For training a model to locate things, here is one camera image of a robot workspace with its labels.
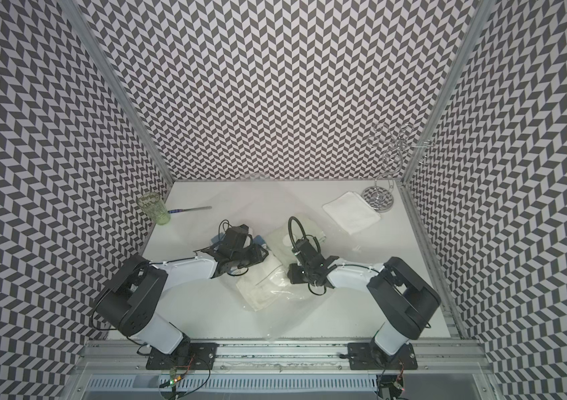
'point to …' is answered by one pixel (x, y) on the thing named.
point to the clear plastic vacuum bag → (262, 202)
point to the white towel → (264, 282)
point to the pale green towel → (279, 239)
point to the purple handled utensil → (189, 209)
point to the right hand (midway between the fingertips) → (292, 279)
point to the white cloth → (352, 212)
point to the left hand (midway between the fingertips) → (266, 256)
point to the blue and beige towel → (218, 237)
